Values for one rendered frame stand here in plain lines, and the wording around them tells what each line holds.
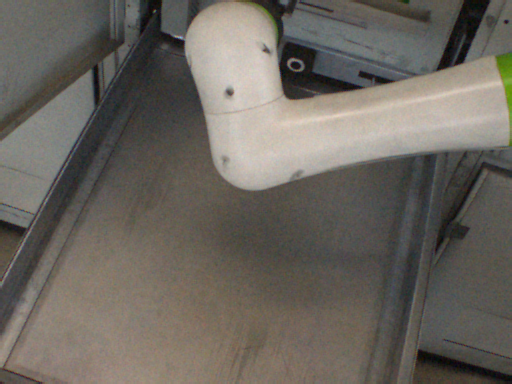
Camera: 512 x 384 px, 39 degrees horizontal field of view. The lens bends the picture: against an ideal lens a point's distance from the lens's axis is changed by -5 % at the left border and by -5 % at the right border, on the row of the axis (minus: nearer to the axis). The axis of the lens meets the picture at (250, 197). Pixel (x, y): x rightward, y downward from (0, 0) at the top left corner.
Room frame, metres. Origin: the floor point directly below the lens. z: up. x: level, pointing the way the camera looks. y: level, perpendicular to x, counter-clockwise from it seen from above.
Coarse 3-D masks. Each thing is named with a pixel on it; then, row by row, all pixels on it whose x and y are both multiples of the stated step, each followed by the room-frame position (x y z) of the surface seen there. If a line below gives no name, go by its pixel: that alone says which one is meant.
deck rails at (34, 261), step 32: (128, 64) 0.91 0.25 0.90; (128, 96) 0.89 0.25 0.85; (96, 128) 0.77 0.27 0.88; (96, 160) 0.73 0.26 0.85; (416, 160) 0.86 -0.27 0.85; (64, 192) 0.64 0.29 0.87; (416, 192) 0.79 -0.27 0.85; (64, 224) 0.60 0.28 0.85; (416, 224) 0.72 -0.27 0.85; (32, 256) 0.52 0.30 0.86; (416, 256) 0.64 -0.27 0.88; (0, 288) 0.44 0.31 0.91; (32, 288) 0.48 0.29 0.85; (416, 288) 0.56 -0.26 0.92; (0, 320) 0.41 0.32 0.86; (384, 320) 0.54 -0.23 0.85; (0, 352) 0.37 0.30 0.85; (384, 352) 0.48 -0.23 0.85
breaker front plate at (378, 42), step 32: (224, 0) 1.05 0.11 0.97; (288, 0) 1.03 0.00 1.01; (352, 0) 1.02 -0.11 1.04; (384, 0) 1.02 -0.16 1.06; (416, 0) 1.01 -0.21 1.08; (448, 0) 1.00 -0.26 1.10; (288, 32) 1.04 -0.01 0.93; (320, 32) 1.03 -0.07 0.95; (352, 32) 1.02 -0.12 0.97; (384, 32) 1.01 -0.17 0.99; (448, 32) 1.00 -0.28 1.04; (416, 64) 1.00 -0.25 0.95
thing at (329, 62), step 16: (320, 48) 1.02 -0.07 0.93; (320, 64) 1.01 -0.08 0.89; (336, 64) 1.01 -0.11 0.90; (352, 64) 1.01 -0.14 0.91; (368, 64) 1.00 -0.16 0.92; (384, 64) 1.01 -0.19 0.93; (352, 80) 1.01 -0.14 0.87; (368, 80) 1.00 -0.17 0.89; (384, 80) 1.00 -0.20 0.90; (400, 80) 0.99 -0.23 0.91
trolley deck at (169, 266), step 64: (128, 128) 0.82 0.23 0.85; (192, 128) 0.84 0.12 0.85; (128, 192) 0.68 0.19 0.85; (192, 192) 0.71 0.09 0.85; (256, 192) 0.73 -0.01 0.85; (320, 192) 0.76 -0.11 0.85; (384, 192) 0.78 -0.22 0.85; (64, 256) 0.54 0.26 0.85; (128, 256) 0.57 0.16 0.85; (192, 256) 0.59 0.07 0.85; (256, 256) 0.61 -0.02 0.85; (320, 256) 0.63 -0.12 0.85; (384, 256) 0.65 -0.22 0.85; (64, 320) 0.44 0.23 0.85; (128, 320) 0.46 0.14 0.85; (192, 320) 0.48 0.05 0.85; (256, 320) 0.50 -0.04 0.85; (320, 320) 0.52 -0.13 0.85
